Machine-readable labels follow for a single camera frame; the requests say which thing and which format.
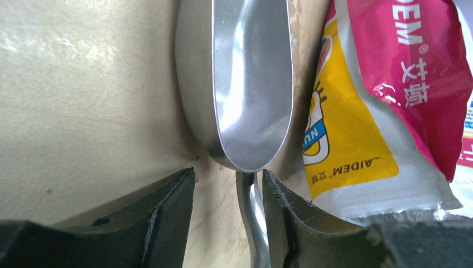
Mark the pet food bag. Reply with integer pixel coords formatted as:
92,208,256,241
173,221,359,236
302,1,472,226

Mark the silver metal scoop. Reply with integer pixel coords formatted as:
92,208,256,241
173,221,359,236
175,0,293,267

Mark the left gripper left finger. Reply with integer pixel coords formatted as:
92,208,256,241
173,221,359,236
1,168,195,267

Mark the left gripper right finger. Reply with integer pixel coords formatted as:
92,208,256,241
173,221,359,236
262,170,472,267

